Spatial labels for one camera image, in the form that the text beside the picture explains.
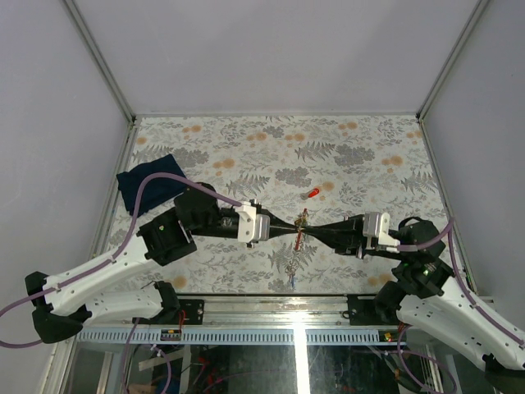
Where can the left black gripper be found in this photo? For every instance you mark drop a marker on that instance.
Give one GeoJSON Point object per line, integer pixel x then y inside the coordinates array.
{"type": "Point", "coordinates": [278, 228]}

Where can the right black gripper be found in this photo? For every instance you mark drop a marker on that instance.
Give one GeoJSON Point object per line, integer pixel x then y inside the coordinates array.
{"type": "Point", "coordinates": [344, 235]}

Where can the red handled metal keyring holder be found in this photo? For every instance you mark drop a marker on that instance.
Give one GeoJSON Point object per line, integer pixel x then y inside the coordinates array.
{"type": "Point", "coordinates": [292, 268]}

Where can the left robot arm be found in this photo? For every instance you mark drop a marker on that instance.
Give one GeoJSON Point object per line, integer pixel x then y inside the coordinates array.
{"type": "Point", "coordinates": [165, 239]}

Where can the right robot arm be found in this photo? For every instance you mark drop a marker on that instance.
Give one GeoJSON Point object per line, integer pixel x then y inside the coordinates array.
{"type": "Point", "coordinates": [429, 294]}

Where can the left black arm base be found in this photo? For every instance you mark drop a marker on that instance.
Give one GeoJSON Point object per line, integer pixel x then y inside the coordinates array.
{"type": "Point", "coordinates": [190, 313]}

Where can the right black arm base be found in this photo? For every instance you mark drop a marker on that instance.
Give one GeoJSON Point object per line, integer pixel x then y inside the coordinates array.
{"type": "Point", "coordinates": [373, 310]}

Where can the far red key tag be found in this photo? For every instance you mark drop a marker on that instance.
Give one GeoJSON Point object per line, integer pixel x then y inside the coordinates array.
{"type": "Point", "coordinates": [310, 194]}

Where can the dark blue folded cloth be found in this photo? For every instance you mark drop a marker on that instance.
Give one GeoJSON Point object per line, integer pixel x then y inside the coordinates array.
{"type": "Point", "coordinates": [157, 191]}

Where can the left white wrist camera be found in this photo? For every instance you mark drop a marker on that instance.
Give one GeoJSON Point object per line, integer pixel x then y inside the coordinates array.
{"type": "Point", "coordinates": [253, 225]}

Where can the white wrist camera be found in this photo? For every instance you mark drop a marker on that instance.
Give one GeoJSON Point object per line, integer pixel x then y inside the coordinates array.
{"type": "Point", "coordinates": [376, 228]}
{"type": "Point", "coordinates": [253, 225]}

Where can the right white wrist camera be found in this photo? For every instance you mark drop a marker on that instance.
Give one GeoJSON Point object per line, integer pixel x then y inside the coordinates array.
{"type": "Point", "coordinates": [376, 228]}

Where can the aluminium front rail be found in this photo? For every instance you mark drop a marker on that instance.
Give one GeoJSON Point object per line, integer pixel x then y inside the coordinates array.
{"type": "Point", "coordinates": [287, 308]}

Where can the left aluminium corner post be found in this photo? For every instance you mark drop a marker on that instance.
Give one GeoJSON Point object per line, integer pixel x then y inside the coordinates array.
{"type": "Point", "coordinates": [87, 38]}

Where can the aluminium corner post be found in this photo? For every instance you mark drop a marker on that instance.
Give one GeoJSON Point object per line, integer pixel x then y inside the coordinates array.
{"type": "Point", "coordinates": [87, 38]}
{"type": "Point", "coordinates": [459, 45]}

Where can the slotted white cable duct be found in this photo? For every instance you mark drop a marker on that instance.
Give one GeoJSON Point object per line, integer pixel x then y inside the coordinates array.
{"type": "Point", "coordinates": [205, 336]}

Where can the right aluminium corner post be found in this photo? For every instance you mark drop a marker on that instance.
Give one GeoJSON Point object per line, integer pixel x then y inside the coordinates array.
{"type": "Point", "coordinates": [459, 45]}

